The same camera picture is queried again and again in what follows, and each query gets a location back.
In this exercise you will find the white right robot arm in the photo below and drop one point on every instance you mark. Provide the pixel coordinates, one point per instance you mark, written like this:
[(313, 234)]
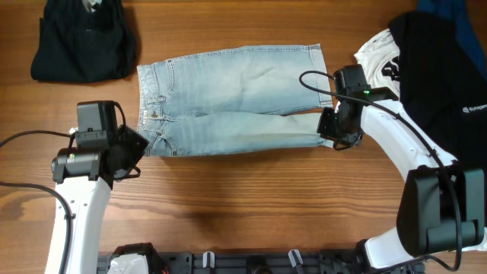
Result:
[(442, 205)]

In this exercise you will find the blue garment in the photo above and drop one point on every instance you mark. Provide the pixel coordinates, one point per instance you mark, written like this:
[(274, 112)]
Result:
[(457, 12)]

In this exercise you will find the black logo t-shirt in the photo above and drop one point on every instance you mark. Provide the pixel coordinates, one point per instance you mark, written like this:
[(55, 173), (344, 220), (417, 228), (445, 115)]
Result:
[(440, 88)]

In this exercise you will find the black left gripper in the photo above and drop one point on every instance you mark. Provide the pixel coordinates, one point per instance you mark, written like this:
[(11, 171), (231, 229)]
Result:
[(140, 142)]

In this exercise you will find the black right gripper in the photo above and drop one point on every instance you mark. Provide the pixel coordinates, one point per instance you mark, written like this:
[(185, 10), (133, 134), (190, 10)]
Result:
[(327, 124)]

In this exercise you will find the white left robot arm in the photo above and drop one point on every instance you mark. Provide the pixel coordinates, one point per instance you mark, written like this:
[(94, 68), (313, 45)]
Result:
[(84, 177)]

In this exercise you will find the folded dark green garment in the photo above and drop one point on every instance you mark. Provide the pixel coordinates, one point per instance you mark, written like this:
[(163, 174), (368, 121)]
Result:
[(84, 42)]

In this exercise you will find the light blue denim shorts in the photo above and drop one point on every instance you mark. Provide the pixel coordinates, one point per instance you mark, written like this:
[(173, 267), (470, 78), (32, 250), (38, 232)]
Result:
[(230, 101)]

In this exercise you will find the white printed t-shirt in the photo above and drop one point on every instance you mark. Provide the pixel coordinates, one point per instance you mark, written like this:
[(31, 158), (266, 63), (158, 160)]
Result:
[(379, 58)]

